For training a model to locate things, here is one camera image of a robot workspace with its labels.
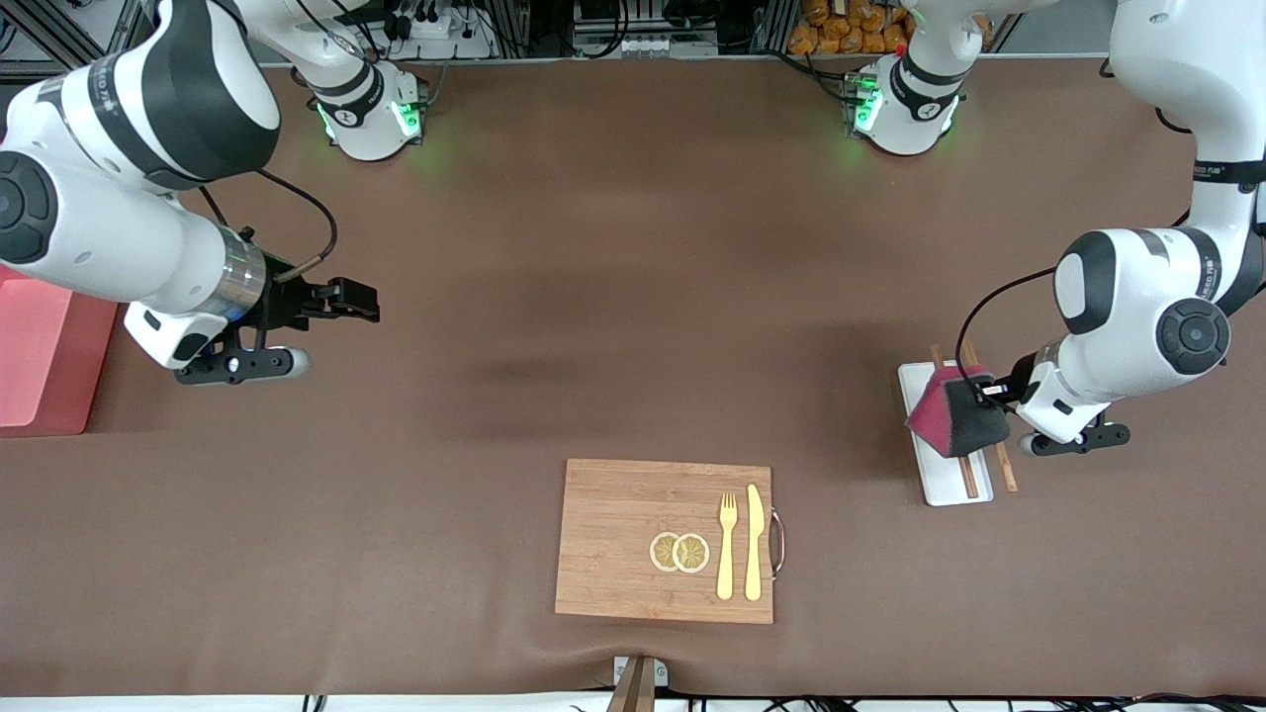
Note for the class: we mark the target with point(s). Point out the brown wooden bar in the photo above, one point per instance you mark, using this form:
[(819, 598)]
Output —
[(633, 692)]

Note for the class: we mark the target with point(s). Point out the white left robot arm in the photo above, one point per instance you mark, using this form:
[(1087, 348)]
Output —
[(1137, 307)]

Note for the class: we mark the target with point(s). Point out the yellow fork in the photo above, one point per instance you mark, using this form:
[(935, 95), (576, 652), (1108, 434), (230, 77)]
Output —
[(727, 554)]

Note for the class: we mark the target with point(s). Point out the white rectangular tray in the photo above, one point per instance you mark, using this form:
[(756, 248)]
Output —
[(949, 485)]

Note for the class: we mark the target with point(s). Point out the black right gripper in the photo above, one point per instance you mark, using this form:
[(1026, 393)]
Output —
[(284, 304)]

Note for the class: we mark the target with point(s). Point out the white power strip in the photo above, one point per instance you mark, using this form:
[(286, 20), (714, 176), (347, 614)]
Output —
[(440, 25)]

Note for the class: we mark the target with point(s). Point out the metal table bracket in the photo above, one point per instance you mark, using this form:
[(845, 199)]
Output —
[(661, 672)]

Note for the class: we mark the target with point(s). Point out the white connector block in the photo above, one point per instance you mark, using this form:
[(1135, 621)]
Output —
[(648, 45)]

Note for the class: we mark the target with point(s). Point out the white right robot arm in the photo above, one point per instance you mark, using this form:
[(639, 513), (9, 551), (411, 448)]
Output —
[(148, 227)]

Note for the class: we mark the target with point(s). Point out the wooden cutting board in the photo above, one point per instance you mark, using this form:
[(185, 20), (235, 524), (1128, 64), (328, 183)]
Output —
[(623, 544)]

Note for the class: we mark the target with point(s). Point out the bag of orange bread rolls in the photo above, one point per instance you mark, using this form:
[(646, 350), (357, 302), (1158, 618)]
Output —
[(841, 30)]

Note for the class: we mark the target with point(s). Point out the pink plastic bin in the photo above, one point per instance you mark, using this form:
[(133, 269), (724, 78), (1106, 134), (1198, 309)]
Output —
[(40, 366)]

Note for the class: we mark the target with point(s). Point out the yellow knife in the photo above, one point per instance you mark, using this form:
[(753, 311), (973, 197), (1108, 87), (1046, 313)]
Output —
[(754, 544)]

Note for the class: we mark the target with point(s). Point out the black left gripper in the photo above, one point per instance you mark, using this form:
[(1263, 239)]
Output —
[(1018, 379)]

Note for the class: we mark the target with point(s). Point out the lemon slice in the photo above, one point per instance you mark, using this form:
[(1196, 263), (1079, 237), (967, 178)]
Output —
[(692, 554), (661, 552)]

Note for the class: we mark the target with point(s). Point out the red and grey cloth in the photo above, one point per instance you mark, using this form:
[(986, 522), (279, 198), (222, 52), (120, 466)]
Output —
[(954, 415)]

